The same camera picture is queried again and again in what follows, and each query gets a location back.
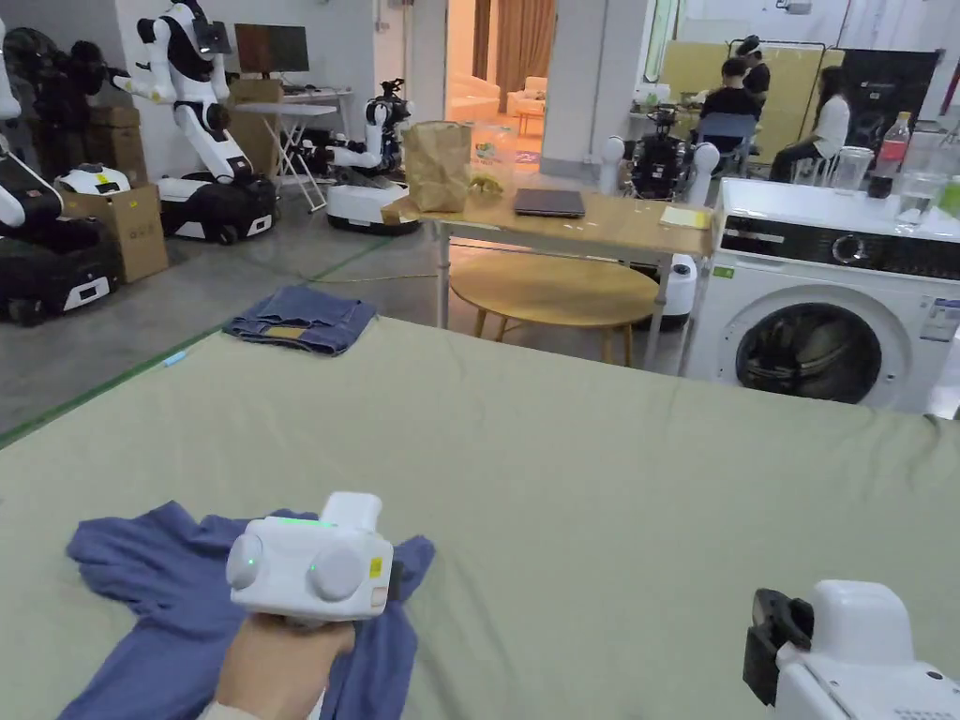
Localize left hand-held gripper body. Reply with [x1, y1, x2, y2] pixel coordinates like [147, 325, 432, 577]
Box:
[227, 490, 407, 626]

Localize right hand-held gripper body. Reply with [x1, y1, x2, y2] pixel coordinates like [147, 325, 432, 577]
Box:
[742, 577, 960, 720]

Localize blue shirt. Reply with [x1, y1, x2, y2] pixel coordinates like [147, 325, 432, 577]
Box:
[66, 501, 438, 720]

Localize person's left forearm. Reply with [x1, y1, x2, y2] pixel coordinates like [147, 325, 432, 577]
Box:
[58, 683, 329, 720]

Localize person's left hand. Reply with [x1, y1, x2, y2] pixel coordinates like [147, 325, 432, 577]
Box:
[216, 610, 358, 706]

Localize folded blue jeans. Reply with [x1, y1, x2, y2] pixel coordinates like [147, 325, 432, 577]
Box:
[222, 284, 379, 358]

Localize bed with pale green sheet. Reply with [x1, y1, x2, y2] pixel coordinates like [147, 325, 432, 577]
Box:
[0, 314, 960, 720]

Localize open brown carton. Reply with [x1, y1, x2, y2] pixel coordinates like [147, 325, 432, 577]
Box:
[58, 183, 171, 286]

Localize round wooden low table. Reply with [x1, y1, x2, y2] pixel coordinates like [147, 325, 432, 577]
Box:
[448, 258, 663, 368]

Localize small white wheeled robot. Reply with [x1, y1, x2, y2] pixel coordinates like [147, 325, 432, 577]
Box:
[299, 78, 421, 238]

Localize white washing machine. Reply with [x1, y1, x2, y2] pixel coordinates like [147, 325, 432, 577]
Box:
[700, 111, 960, 418]

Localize white black wheeled robot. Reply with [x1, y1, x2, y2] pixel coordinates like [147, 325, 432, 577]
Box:
[0, 14, 123, 327]

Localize small white canister appliance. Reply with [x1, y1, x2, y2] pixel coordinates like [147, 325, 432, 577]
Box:
[663, 253, 703, 333]

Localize tall white humanoid robot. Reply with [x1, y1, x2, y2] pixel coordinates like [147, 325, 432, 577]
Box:
[112, 0, 278, 246]

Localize rectangular wooden table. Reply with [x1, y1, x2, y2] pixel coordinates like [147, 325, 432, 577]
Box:
[403, 119, 715, 378]

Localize white folding table with monitor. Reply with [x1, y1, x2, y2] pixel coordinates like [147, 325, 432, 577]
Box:
[231, 22, 355, 218]

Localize stack of brown cartons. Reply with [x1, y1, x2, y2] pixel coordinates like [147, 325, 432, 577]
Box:
[81, 104, 150, 188]

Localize cream armchair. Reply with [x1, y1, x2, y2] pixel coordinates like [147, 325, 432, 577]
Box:
[505, 74, 549, 119]

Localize black robot with white shoulders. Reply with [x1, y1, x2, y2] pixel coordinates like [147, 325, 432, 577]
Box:
[599, 104, 723, 207]

